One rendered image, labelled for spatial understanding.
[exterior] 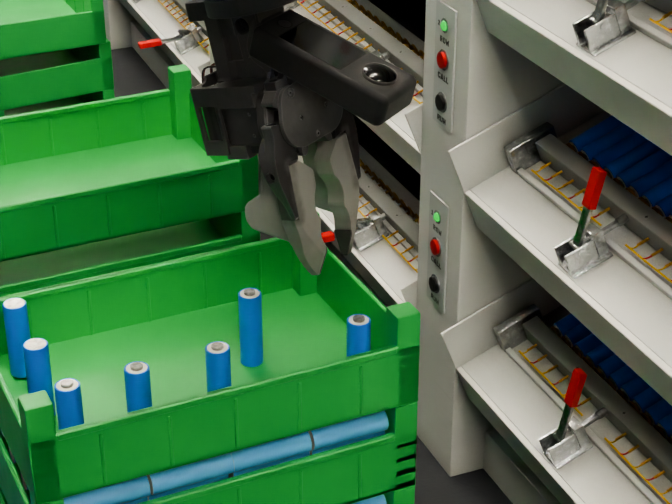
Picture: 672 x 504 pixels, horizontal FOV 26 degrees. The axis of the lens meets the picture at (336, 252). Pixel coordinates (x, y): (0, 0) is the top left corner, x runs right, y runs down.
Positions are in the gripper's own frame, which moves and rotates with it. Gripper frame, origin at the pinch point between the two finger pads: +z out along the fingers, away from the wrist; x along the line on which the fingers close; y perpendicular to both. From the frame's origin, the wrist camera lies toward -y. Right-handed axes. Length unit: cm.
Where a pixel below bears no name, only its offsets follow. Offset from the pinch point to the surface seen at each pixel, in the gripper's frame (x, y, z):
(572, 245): -23.1, -6.3, 9.4
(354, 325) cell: 1.0, -0.9, 5.8
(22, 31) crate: -66, 107, -4
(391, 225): -50, 33, 20
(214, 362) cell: 10.2, 5.1, 4.9
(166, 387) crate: 8.5, 12.8, 8.6
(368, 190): -53, 38, 16
